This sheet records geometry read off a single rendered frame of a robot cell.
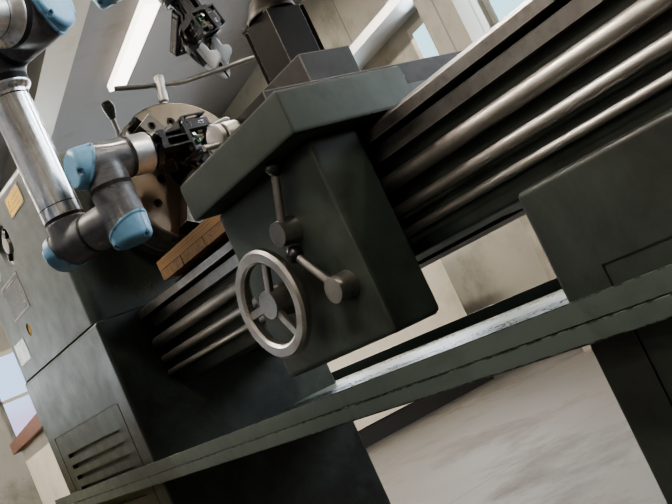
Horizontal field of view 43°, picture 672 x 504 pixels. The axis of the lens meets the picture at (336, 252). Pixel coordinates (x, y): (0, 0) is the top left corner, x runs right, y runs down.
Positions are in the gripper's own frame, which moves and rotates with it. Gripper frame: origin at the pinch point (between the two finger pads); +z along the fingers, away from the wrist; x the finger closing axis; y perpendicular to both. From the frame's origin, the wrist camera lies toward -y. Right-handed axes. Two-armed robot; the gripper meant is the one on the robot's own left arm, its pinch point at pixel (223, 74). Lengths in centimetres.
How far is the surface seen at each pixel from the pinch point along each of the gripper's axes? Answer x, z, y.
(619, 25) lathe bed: -47, 41, 112
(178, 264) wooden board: -47, 31, 15
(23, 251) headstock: -49, 7, -35
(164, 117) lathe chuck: -21.8, 3.2, 2.5
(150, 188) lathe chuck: -34.7, 14.8, 2.5
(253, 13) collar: -35, 8, 58
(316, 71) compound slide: -37, 22, 64
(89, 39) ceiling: 189, -141, -326
